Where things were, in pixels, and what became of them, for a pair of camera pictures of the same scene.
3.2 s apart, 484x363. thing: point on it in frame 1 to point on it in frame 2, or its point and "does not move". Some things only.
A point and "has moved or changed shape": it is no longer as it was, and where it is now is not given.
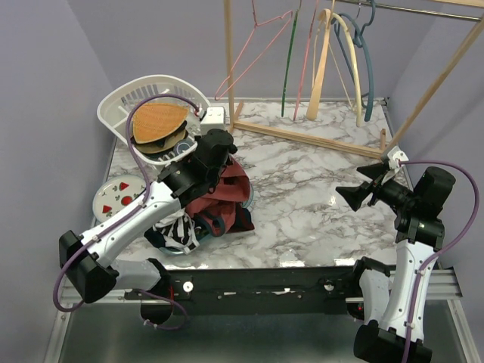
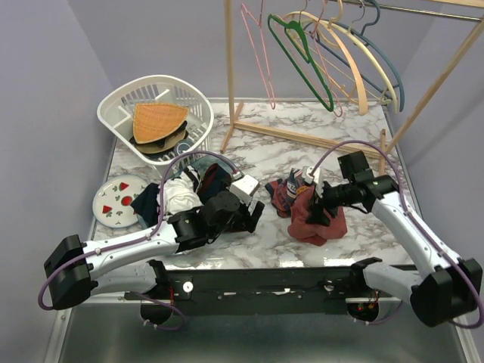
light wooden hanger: x=316 y=91 to x=364 y=103
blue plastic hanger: x=347 y=32 has moved or changed shape
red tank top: x=217 y=209 has moved or changed shape
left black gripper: x=197 y=138 to x=247 y=221
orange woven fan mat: x=153 y=119 does not move
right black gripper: x=355 y=196 to x=316 y=214
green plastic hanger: x=290 y=57 to x=295 y=31
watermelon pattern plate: x=114 y=193 does not move
